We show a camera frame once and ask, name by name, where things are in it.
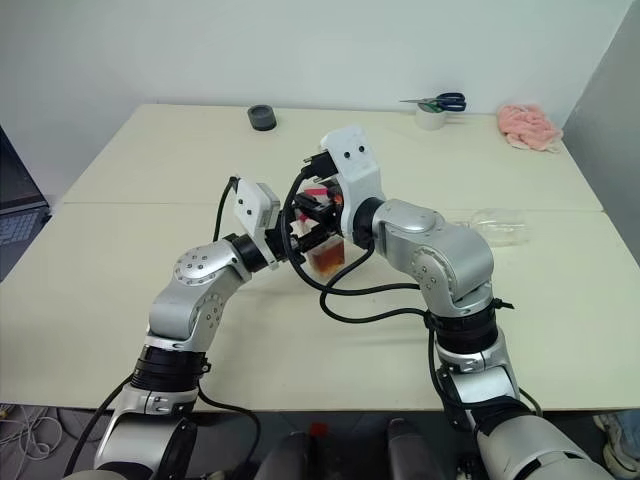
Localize white floor cables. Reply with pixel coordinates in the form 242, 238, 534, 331
0, 399, 64, 461

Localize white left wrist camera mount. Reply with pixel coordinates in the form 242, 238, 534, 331
232, 178, 282, 271

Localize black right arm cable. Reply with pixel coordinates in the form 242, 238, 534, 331
282, 149, 454, 401

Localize dark laptop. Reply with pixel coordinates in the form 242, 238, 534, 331
0, 122, 54, 281

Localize pink cloth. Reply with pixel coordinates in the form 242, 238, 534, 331
495, 103, 565, 154

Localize small clear glass cup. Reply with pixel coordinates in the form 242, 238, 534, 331
292, 184, 349, 276

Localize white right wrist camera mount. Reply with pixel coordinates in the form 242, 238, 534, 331
319, 125, 385, 246

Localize blue-handled scissors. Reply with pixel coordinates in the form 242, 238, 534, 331
398, 92, 468, 113

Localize white tape roll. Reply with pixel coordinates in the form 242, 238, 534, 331
414, 102, 446, 132

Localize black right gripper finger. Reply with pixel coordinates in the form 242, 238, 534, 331
293, 194, 322, 224
301, 229, 347, 254

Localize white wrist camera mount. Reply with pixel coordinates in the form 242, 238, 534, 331
319, 125, 385, 246
232, 178, 282, 271

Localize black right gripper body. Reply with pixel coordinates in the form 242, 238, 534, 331
312, 192, 347, 236

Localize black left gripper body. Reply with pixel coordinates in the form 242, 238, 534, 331
267, 219, 307, 265

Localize clear wine glass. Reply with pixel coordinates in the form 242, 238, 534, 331
449, 207, 534, 249

